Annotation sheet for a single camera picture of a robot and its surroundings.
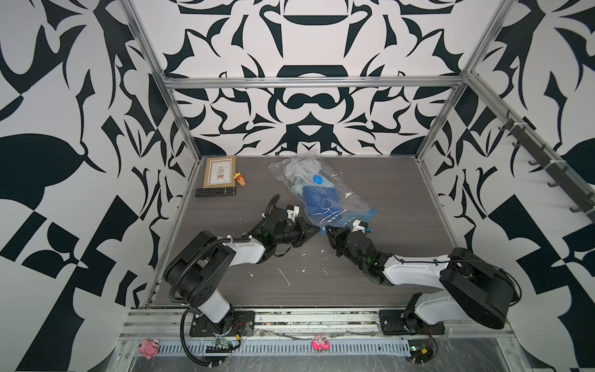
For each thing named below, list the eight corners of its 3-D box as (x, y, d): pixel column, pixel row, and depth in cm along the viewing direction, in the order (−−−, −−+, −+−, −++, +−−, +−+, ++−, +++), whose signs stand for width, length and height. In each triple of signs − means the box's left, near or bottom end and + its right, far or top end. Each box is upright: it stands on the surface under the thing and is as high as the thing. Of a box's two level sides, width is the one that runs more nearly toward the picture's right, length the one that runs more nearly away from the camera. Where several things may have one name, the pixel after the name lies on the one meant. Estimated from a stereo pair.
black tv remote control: (196, 200, 107) (194, 195, 105) (198, 193, 110) (195, 188, 107) (235, 197, 108) (234, 192, 106) (236, 190, 111) (234, 185, 108)
